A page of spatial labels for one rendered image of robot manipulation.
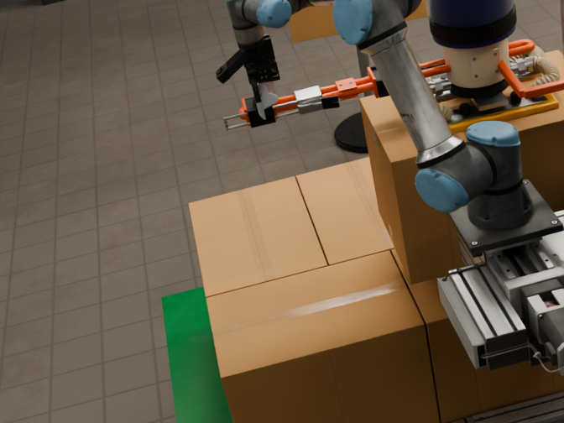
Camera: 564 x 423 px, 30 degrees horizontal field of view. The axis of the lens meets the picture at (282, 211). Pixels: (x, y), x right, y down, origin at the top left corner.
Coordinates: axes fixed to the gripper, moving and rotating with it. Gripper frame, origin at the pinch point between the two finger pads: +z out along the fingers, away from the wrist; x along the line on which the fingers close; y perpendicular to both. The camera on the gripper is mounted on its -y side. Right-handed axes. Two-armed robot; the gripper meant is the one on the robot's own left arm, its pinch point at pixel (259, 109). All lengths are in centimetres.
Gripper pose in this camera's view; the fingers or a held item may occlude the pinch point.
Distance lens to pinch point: 283.6
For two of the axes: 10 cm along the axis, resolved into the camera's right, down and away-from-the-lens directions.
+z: 2.0, 8.3, 5.2
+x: -1.3, -5.0, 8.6
